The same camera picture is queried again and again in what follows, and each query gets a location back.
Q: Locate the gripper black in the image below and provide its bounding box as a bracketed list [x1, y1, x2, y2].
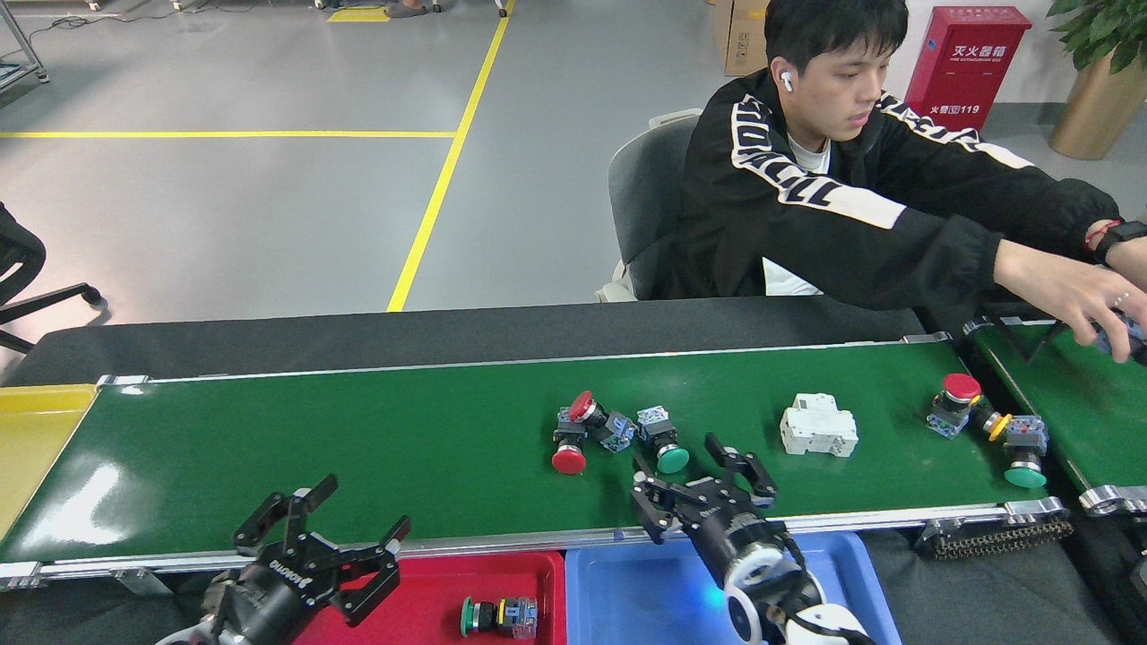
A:
[627, 433, 788, 576]
[211, 473, 413, 645]

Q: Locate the small red mushroom switch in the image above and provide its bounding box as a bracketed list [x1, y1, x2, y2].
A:
[568, 391, 639, 454]

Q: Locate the white circuit breaker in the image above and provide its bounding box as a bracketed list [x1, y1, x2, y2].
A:
[779, 392, 859, 459]

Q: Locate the red push button switch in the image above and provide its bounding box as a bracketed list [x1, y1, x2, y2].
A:
[550, 408, 590, 477]
[926, 373, 984, 441]
[1095, 318, 1147, 366]

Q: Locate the green conveyor belt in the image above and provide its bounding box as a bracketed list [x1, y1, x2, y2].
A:
[0, 333, 1074, 592]
[963, 309, 1147, 519]

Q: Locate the red plastic tray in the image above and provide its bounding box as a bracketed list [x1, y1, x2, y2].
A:
[291, 549, 567, 645]

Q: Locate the blue plastic tray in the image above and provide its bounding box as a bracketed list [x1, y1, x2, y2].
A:
[565, 531, 904, 645]

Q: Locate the yellow plastic tray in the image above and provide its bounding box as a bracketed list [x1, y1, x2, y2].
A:
[0, 383, 98, 543]

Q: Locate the person's right hand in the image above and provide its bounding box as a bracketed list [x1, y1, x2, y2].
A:
[1044, 260, 1147, 364]

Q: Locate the person's left hand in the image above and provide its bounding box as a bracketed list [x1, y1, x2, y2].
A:
[1111, 237, 1147, 292]

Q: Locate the person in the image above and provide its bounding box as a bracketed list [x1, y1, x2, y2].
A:
[659, 0, 1147, 364]

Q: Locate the grey chair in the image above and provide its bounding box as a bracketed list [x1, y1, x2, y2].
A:
[596, 109, 704, 303]

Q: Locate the black office chair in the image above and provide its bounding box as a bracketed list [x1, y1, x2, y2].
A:
[0, 202, 104, 355]

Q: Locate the cardboard box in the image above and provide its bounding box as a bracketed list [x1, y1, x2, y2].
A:
[714, 0, 772, 77]

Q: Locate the black wrist watch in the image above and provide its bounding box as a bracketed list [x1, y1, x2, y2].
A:
[1093, 219, 1147, 262]

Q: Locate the red fire extinguisher box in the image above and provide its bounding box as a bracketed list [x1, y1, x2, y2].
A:
[903, 4, 1033, 133]

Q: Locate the potted plant gold pot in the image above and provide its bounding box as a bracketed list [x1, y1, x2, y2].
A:
[1047, 0, 1147, 160]

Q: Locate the conveyor drive chain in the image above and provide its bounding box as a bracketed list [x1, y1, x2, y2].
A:
[916, 515, 1074, 561]

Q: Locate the black cable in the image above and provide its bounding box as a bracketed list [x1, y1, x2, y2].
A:
[981, 305, 1076, 364]

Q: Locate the metal rack frame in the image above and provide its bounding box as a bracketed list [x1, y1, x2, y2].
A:
[0, 0, 50, 90]

